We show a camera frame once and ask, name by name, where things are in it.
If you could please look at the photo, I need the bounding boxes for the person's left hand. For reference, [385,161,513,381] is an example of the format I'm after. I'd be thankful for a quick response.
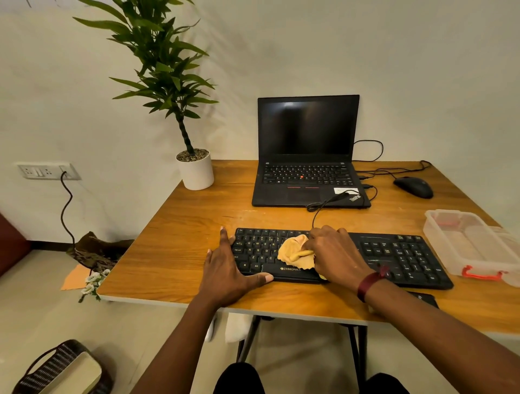
[199,226,274,309]

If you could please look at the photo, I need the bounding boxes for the person's right hand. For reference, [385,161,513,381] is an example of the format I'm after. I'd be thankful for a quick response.
[302,226,385,291]

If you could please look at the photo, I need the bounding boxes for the yellow cleaning cloth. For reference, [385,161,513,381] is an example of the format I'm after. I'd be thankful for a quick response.
[277,234,316,271]

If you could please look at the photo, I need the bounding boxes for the black keyboard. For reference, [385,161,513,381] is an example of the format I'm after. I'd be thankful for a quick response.
[232,228,454,291]

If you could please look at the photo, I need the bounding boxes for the person's left forearm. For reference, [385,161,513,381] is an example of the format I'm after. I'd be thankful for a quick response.
[131,294,222,394]

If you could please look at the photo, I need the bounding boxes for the person's right forearm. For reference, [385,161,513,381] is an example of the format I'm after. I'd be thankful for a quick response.
[363,279,520,394]

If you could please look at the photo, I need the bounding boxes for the black metal table legs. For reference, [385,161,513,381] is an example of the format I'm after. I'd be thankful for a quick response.
[236,315,369,384]

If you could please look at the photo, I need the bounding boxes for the dark red wristband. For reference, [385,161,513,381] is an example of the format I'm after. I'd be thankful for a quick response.
[357,266,391,303]

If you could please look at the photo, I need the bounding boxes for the person's black trouser legs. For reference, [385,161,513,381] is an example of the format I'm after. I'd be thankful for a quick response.
[213,362,411,394]

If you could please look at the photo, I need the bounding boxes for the black computer mouse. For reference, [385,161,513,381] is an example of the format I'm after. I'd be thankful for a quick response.
[393,176,434,200]

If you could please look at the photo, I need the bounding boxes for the black laptop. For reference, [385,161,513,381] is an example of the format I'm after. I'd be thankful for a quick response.
[251,94,372,209]

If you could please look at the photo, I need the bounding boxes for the black smartphone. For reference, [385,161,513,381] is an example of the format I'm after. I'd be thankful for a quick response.
[407,291,440,309]

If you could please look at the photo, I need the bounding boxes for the white plant pot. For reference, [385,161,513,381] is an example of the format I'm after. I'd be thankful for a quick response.
[175,148,215,191]

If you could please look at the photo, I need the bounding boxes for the clear plastic container red clip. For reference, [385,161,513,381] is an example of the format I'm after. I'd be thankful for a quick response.
[423,209,520,288]

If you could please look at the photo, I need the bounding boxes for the camouflage fabric bag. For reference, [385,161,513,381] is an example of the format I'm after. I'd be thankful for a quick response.
[66,231,135,273]

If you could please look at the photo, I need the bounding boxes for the white artificial flowers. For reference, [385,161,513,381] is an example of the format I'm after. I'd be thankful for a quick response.
[78,268,111,304]

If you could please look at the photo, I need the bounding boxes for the orange paper sheet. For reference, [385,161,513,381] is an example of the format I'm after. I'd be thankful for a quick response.
[60,264,92,291]

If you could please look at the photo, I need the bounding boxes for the dark woven basket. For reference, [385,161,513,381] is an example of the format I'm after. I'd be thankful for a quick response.
[12,339,113,394]

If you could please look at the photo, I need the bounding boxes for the green potted plant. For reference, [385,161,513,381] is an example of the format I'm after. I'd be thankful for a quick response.
[73,0,219,157]

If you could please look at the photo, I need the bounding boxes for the dark red sofa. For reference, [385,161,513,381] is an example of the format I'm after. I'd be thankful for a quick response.
[0,213,33,279]

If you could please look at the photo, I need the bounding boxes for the black keyboard cable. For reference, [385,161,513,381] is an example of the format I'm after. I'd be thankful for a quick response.
[305,184,379,230]

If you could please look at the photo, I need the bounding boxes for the black mouse cable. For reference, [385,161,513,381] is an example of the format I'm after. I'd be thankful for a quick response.
[356,160,432,181]

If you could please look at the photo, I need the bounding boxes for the black laptop power cable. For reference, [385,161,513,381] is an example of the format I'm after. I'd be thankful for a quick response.
[352,140,385,163]

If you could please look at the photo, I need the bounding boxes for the black wall socket cable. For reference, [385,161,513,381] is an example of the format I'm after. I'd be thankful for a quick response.
[60,171,78,245]

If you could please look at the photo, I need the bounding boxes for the white wall socket panel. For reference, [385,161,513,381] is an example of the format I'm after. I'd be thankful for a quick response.
[17,162,82,181]

